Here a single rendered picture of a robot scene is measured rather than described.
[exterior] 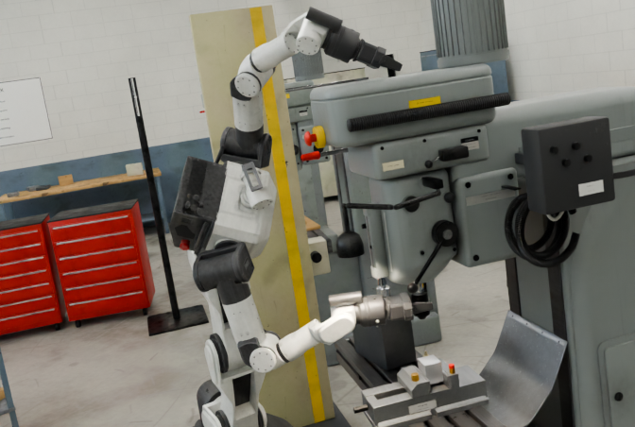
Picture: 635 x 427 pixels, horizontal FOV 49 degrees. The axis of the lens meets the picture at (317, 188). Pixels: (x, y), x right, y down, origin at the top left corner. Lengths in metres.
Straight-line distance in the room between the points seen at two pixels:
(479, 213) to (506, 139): 0.22
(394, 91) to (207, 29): 1.89
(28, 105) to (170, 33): 2.29
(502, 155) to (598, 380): 0.71
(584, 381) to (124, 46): 9.40
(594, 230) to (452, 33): 0.67
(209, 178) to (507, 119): 0.88
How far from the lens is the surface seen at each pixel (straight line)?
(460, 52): 1.96
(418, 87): 1.83
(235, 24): 3.59
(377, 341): 2.41
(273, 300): 3.75
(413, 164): 1.84
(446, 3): 1.97
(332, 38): 1.88
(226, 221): 2.06
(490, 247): 1.98
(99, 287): 6.52
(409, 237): 1.90
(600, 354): 2.17
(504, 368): 2.35
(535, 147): 1.74
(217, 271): 2.00
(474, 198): 1.93
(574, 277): 2.08
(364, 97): 1.78
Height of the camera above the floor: 1.93
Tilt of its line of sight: 9 degrees down
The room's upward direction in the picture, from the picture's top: 8 degrees counter-clockwise
